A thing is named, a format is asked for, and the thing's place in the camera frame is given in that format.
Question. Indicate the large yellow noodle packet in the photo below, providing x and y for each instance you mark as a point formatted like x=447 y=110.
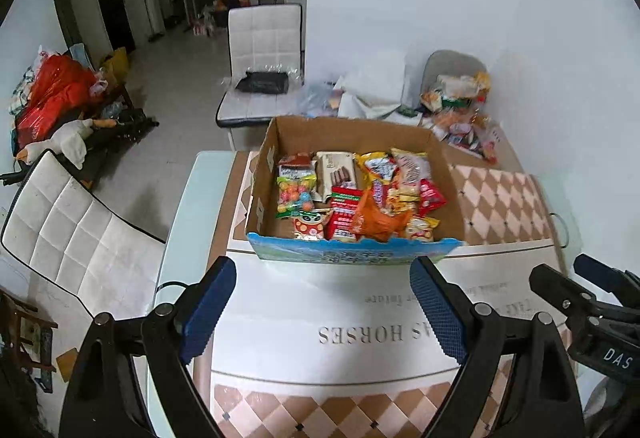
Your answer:
x=411 y=170

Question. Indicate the long red snack packet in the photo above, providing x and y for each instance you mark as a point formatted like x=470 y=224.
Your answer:
x=340 y=215

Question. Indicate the small yellow noodle packet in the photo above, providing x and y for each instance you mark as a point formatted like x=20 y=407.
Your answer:
x=420 y=229

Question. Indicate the brown red snack packet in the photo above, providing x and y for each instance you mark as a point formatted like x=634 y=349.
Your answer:
x=295 y=160

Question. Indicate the grey chair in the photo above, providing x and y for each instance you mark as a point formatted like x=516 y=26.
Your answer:
x=452 y=62

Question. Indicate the round cartoon snack packet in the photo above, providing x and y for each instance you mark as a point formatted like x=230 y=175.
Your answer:
x=310 y=224

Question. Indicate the colourful candy ball bag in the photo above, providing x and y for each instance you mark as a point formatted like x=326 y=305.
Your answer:
x=296 y=193

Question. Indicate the orange snack packet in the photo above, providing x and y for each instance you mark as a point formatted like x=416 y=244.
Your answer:
x=377 y=220

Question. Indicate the wooden stool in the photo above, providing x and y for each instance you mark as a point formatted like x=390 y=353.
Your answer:
x=27 y=333

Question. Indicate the small red snack packet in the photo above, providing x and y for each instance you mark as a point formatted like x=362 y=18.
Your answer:
x=431 y=197

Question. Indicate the clear plastic bag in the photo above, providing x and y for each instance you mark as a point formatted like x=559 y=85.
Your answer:
x=317 y=100

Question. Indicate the red plastic bag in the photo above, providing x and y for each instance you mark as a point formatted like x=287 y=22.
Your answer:
x=52 y=90

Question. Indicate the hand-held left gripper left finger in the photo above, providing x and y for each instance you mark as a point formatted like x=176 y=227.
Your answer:
x=210 y=308

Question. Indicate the white plastic bags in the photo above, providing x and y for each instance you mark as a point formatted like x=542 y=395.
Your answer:
x=372 y=92

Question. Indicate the black bag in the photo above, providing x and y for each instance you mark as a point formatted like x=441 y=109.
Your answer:
x=262 y=82

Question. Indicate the yellow blue-white snack bag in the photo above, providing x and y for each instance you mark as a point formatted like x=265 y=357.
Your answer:
x=377 y=167

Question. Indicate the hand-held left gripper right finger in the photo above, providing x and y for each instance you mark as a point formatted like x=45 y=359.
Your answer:
x=440 y=313

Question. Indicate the white padded chair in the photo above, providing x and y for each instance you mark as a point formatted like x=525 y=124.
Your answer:
x=75 y=238
x=265 y=37

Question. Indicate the cardboard box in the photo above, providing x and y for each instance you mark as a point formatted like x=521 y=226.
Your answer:
x=450 y=218

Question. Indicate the pile of assorted snacks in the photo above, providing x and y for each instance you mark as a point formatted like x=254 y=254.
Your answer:
x=460 y=117

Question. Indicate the white goose plush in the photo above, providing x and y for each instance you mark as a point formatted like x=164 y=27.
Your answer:
x=65 y=140

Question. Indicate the beige chocolate wafer packet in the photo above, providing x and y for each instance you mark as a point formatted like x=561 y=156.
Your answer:
x=332 y=172

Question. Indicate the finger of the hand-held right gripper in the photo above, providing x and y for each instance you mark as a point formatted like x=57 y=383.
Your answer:
x=555 y=288
x=600 y=270

